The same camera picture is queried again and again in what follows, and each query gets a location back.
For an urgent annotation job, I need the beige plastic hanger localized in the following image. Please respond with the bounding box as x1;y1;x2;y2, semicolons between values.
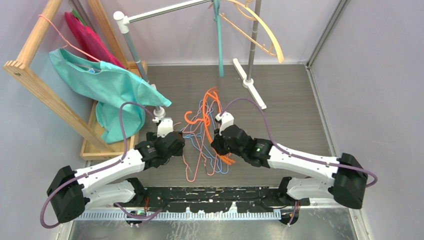
208;0;285;64

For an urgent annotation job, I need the teal plastic hanger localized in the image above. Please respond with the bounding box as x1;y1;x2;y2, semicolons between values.
212;0;225;77

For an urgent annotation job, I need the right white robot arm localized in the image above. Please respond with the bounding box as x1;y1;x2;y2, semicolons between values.
211;124;369;209

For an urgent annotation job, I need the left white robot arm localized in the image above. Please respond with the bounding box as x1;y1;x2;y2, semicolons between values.
46;131;185;224

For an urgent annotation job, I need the wooden tray base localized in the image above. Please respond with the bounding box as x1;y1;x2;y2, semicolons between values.
80;60;148;161

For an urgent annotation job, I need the teal shirt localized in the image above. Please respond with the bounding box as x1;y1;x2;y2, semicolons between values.
49;48;172;144

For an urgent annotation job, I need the wooden clothes rack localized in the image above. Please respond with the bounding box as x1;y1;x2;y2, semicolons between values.
3;0;133;152

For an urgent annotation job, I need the magenta garment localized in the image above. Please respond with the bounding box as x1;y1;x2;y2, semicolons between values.
64;12;125;69

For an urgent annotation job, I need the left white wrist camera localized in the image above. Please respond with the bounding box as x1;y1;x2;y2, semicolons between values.
156;117;174;138

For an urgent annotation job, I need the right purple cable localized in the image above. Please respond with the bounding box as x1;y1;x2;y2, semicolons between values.
218;97;379;188

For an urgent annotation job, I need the purple cable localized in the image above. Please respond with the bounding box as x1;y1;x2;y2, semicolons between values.
39;101;160;230
218;97;379;188

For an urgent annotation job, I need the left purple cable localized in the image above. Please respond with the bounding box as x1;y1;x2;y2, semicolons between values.
39;101;160;230

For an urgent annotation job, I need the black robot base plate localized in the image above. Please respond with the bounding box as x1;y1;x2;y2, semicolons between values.
114;178;311;226

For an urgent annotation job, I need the pink wire hanger on rack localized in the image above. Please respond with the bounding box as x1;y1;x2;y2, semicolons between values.
38;14;101;62

